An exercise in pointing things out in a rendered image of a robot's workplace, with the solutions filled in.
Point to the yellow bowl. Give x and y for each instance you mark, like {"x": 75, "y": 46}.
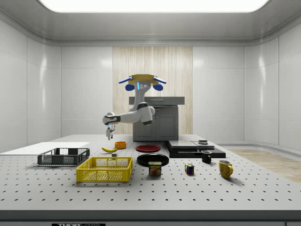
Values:
{"x": 120, "y": 145}

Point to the drone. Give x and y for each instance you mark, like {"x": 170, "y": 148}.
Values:
{"x": 143, "y": 77}

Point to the yellow basket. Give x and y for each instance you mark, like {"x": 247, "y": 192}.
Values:
{"x": 103, "y": 175}

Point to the black mug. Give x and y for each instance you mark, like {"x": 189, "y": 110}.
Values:
{"x": 206, "y": 157}

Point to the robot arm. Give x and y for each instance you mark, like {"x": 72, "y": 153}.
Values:
{"x": 131, "y": 117}

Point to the yellow mug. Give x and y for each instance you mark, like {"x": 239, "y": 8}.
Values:
{"x": 224, "y": 169}

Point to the flat-sided can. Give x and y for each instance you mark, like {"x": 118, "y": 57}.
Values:
{"x": 155, "y": 169}

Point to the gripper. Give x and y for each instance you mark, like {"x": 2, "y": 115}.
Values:
{"x": 110, "y": 133}

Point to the banana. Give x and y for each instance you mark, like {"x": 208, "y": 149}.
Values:
{"x": 109, "y": 150}

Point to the white cabinet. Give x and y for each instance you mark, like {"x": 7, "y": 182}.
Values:
{"x": 164, "y": 124}

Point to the puzzle cube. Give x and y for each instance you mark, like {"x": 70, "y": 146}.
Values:
{"x": 189, "y": 169}

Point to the black plate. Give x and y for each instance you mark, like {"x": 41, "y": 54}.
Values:
{"x": 145, "y": 159}

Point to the dark grey basket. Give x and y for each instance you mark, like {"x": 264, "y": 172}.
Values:
{"x": 58, "y": 160}

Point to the black stove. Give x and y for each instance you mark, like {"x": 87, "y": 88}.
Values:
{"x": 183, "y": 147}

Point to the white board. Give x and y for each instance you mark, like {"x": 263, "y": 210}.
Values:
{"x": 28, "y": 148}

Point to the red plate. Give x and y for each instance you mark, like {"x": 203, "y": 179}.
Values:
{"x": 148, "y": 148}

